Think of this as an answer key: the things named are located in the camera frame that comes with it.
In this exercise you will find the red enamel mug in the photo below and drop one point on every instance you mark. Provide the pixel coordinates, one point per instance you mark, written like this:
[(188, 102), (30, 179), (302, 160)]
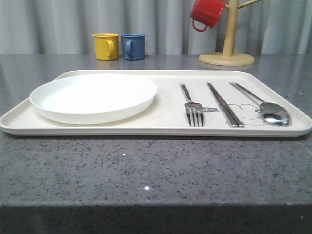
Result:
[(207, 12)]

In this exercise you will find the wooden mug tree stand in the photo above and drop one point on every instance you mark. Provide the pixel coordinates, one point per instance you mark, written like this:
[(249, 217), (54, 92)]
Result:
[(228, 57)]

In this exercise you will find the stainless steel spoon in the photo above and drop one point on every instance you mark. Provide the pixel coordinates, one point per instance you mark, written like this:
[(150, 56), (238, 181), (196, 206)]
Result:
[(272, 113)]

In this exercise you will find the yellow enamel mug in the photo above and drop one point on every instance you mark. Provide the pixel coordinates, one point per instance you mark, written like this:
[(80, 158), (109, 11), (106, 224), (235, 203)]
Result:
[(106, 46)]

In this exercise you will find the grey pleated curtain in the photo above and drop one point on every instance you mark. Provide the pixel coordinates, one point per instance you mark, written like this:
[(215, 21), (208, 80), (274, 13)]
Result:
[(67, 26)]

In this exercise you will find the stainless steel fork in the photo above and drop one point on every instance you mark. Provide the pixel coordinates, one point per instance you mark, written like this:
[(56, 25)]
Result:
[(194, 110)]

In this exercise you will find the white round plate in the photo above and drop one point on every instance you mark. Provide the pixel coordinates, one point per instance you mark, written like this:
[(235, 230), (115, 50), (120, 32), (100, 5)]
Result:
[(93, 98)]

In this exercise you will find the cream rabbit print tray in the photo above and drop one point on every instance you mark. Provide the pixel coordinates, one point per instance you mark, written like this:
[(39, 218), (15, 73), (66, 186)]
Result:
[(166, 115)]

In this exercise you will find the blue enamel mug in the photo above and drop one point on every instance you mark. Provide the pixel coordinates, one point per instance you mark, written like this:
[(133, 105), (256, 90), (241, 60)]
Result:
[(133, 46)]

